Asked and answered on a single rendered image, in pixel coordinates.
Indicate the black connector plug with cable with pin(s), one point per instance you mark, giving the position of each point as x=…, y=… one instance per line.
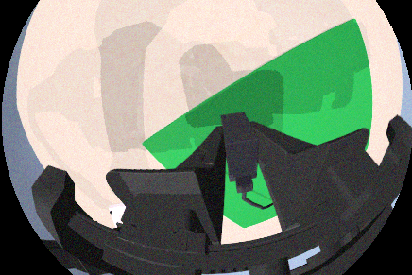
x=241, y=145

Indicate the green circuit board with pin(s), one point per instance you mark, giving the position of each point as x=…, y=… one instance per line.
x=316, y=92

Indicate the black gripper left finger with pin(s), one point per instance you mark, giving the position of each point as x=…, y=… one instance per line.
x=197, y=183

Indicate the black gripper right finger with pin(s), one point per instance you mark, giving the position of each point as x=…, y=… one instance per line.
x=293, y=170

